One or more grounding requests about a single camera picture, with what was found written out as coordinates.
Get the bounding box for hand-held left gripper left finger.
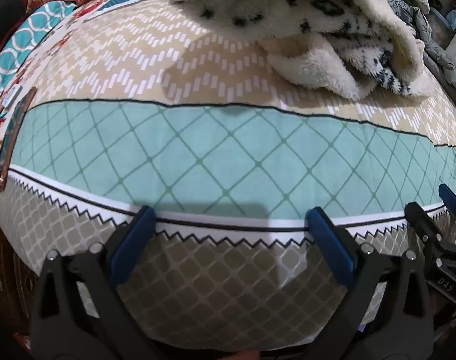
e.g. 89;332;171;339
29;205;157;360

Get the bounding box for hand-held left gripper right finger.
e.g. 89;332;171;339
305;206;435;360

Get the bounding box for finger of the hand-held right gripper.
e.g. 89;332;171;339
405;202;444;259
438;184;456;229

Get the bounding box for white fleece blanket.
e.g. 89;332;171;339
158;0;437;101

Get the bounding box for patterned beige teal bed sheet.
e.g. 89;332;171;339
0;0;456;349

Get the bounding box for carved wooden headboard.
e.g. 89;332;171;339
0;202;41;346

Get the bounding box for grey crumpled clothing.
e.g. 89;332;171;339
412;7;456;72

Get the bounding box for teal white patterned cloth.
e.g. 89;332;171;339
0;1;77;102

